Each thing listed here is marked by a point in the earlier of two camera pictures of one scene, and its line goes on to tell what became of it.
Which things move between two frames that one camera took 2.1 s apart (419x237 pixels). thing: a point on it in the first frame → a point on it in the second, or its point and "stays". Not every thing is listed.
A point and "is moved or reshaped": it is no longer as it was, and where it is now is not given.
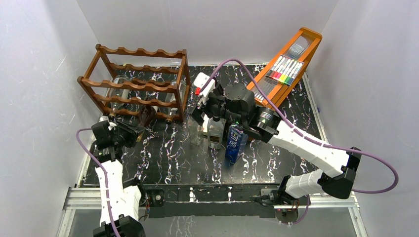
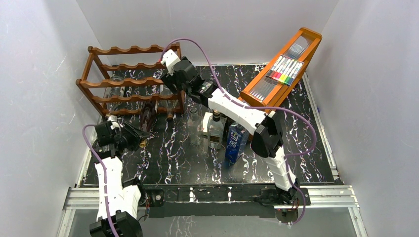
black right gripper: x=196 y=114 → x=169 y=80
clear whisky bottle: x=216 y=127 stays
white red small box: x=205 y=123 stays
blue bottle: x=236 y=142 stays
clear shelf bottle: x=196 y=132 stays
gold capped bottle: x=146 y=115 is moved or reshaped
